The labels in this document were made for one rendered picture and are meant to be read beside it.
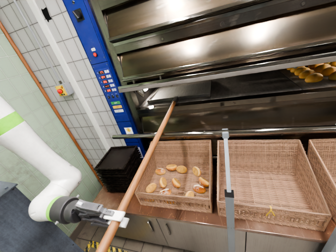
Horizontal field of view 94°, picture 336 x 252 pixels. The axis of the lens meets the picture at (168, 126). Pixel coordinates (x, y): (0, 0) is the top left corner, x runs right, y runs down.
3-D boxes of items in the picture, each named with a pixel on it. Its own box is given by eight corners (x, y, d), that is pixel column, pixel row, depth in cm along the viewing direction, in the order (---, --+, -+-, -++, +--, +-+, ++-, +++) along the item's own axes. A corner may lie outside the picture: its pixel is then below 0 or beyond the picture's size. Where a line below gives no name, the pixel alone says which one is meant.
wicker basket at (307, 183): (218, 163, 143) (216, 139, 130) (294, 166, 124) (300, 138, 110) (217, 216, 104) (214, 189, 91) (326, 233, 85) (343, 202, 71)
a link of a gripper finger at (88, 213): (87, 207, 60) (84, 204, 59) (109, 207, 55) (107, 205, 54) (79, 217, 56) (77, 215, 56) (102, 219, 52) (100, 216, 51)
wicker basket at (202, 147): (157, 161, 163) (150, 140, 150) (214, 162, 145) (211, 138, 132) (139, 205, 124) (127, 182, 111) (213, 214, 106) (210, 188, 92)
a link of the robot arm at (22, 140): (-13, 142, 58) (-1, 137, 53) (17, 124, 67) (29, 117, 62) (61, 197, 75) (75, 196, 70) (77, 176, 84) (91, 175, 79)
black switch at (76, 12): (77, 22, 105) (69, 2, 100) (85, 19, 103) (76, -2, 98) (73, 22, 102) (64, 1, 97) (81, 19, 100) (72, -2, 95)
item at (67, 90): (66, 94, 145) (60, 83, 140) (74, 92, 142) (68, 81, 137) (59, 97, 139) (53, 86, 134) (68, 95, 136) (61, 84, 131)
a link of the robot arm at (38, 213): (34, 224, 66) (14, 211, 59) (58, 195, 75) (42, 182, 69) (59, 230, 61) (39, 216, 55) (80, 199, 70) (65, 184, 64)
